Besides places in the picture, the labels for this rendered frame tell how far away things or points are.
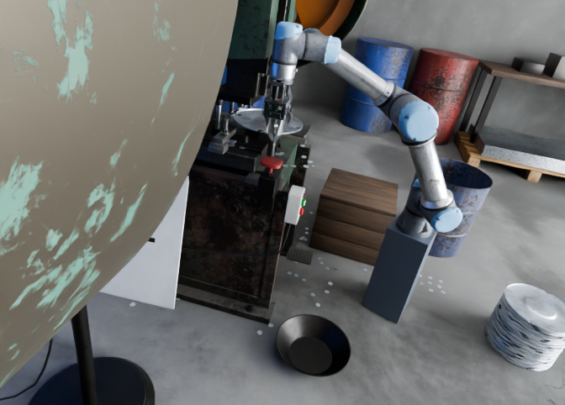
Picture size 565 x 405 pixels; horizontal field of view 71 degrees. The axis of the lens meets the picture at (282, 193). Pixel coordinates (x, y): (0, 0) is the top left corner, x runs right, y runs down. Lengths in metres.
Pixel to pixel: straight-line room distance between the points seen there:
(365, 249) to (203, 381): 1.09
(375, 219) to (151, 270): 1.12
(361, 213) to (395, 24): 3.10
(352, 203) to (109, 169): 1.95
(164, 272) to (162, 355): 0.32
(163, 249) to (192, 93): 1.52
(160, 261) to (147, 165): 1.56
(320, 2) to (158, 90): 1.77
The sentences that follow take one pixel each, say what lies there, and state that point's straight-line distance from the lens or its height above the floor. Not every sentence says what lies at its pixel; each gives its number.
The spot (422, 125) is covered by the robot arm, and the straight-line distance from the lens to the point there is 1.34.
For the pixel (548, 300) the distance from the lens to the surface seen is 2.18.
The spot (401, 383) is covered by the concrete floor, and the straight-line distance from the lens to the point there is 1.77.
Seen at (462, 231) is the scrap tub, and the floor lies 0.19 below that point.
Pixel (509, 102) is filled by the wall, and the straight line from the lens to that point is 5.18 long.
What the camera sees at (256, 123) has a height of 0.78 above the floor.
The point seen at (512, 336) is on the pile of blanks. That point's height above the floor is 0.12.
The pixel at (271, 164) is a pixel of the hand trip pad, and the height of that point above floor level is 0.76.
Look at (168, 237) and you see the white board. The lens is 1.68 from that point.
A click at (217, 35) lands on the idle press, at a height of 1.28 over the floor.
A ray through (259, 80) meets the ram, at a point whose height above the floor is 0.95.
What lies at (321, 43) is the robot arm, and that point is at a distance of 1.21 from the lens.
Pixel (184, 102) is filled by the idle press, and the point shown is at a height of 1.25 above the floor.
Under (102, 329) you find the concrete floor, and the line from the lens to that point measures 1.79.
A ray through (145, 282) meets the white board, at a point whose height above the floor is 0.09.
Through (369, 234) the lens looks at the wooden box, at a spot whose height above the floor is 0.19.
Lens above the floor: 1.31
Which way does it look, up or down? 28 degrees down
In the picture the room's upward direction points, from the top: 10 degrees clockwise
